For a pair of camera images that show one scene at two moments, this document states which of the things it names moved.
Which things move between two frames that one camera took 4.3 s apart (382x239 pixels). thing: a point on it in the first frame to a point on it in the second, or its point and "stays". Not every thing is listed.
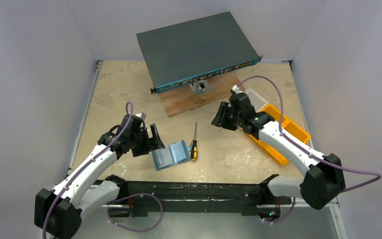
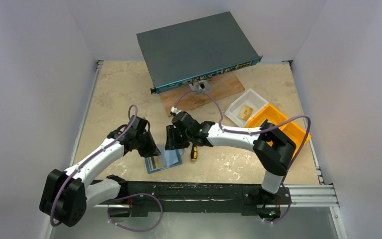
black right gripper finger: x=222 y=119 to x=173 y=138
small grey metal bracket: x=199 y=88 stays
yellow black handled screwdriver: x=194 y=150 stays
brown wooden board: x=183 y=100 stays
